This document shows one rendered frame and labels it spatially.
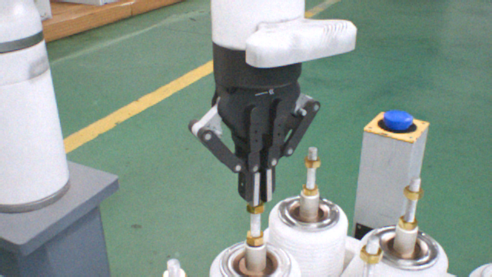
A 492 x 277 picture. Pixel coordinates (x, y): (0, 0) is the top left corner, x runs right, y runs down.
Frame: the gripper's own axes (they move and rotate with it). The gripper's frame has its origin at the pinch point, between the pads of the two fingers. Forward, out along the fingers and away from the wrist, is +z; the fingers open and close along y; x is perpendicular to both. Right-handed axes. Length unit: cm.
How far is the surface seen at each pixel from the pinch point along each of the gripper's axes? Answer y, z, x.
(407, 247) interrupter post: -14.8, 9.3, 7.0
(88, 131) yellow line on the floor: -5, 36, -97
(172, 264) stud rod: 11.1, 1.1, 5.1
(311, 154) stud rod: -10.3, 1.9, -4.4
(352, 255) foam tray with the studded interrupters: -16.7, 18.1, -2.5
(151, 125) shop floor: -22, 36, -91
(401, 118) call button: -27.5, 2.6, -6.7
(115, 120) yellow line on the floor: -14, 36, -100
